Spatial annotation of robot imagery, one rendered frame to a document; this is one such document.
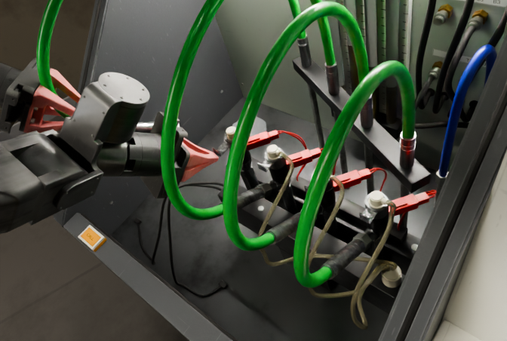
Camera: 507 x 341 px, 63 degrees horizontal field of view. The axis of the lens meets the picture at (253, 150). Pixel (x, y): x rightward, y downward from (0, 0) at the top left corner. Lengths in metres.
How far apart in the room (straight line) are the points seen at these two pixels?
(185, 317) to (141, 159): 0.29
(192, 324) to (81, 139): 0.35
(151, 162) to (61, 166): 0.12
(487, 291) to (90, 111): 0.47
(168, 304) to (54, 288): 1.48
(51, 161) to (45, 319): 1.70
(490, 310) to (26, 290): 2.00
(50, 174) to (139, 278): 0.37
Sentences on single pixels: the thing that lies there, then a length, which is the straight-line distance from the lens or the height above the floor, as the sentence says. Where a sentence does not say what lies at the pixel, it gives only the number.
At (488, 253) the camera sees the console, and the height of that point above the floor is 1.12.
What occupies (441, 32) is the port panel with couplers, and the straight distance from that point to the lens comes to 0.69.
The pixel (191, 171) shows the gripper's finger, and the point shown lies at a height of 1.15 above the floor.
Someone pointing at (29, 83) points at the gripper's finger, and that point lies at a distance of 0.60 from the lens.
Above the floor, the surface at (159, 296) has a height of 0.95.
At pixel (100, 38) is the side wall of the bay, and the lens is 0.82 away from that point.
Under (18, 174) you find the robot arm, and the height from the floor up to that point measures 1.32.
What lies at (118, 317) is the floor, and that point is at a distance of 1.93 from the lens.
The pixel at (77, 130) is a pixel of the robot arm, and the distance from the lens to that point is 0.48.
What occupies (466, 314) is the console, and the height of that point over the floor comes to 1.01.
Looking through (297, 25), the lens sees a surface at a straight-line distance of 0.40.
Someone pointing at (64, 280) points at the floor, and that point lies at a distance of 2.16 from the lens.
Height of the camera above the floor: 1.57
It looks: 48 degrees down
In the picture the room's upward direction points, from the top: 21 degrees counter-clockwise
